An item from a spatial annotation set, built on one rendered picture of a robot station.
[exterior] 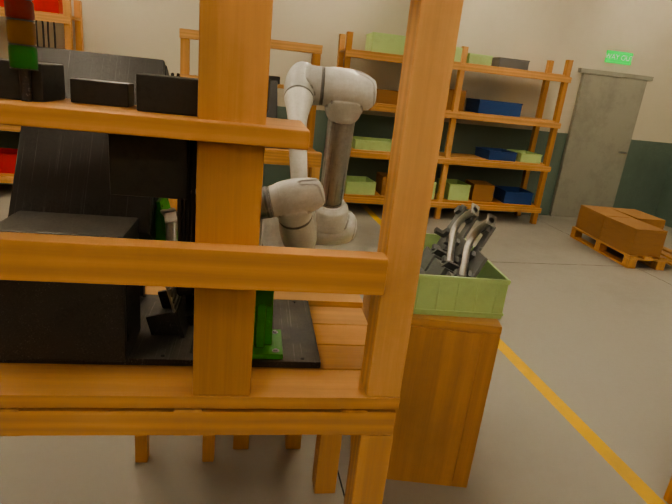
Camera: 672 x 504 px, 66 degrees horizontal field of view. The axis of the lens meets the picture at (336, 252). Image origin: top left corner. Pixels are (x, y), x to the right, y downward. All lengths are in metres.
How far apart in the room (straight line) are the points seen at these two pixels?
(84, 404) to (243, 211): 0.61
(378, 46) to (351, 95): 4.88
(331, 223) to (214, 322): 1.00
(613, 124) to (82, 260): 8.32
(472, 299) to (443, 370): 0.31
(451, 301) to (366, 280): 0.99
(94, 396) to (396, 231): 0.81
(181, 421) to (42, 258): 0.51
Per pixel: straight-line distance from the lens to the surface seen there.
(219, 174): 1.15
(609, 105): 8.86
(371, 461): 1.52
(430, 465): 2.49
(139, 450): 2.52
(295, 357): 1.49
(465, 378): 2.26
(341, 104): 1.89
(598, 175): 8.98
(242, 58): 1.13
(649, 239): 6.69
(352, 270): 1.17
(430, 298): 2.11
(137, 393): 1.39
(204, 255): 1.15
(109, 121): 1.13
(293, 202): 1.45
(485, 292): 2.17
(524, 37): 8.11
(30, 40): 1.24
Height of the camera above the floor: 1.64
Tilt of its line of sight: 18 degrees down
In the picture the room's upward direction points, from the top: 6 degrees clockwise
